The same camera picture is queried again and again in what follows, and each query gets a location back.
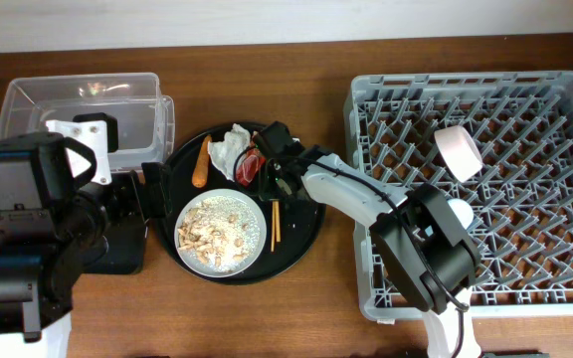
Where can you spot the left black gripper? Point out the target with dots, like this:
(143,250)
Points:
(128,183)

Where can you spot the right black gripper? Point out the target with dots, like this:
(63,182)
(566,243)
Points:
(266,186)

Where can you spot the wooden chopstick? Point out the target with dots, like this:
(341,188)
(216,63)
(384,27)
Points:
(277,222)
(273,226)

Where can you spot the pink bowl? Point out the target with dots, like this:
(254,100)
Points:
(459,152)

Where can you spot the light blue cup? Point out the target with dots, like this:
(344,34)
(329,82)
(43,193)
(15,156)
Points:
(463,211)

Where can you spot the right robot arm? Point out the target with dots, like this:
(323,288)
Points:
(420,236)

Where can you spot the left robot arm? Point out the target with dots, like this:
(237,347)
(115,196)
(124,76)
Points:
(56,224)

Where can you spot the grey dishwasher rack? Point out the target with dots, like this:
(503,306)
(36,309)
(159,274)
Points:
(522,125)

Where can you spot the red snack wrapper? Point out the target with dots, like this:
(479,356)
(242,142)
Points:
(248,165)

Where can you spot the black rectangular tray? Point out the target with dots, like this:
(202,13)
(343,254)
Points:
(121,248)

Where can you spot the round black tray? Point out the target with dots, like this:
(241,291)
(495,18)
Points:
(301,221)

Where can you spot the carrot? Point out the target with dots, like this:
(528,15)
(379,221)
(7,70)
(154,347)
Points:
(200,173)

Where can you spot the crumpled white napkin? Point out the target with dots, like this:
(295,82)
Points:
(223,154)

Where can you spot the clear plastic bin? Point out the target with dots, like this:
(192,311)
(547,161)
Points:
(145,116)

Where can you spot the grey plate with food scraps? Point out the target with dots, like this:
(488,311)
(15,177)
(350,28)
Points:
(220,233)

